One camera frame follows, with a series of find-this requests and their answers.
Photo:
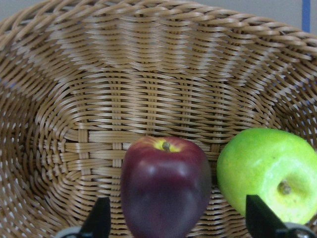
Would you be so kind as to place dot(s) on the wicker basket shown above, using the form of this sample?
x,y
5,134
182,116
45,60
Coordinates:
x,y
80,80

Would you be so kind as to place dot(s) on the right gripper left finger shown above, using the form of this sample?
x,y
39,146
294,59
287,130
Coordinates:
x,y
98,222

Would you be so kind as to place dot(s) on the green apple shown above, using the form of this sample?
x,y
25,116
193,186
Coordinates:
x,y
279,167

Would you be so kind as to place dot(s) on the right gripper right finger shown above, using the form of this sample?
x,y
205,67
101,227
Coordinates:
x,y
261,221

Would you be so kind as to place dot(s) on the dark purple apple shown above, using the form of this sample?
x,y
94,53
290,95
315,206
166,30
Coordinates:
x,y
165,187

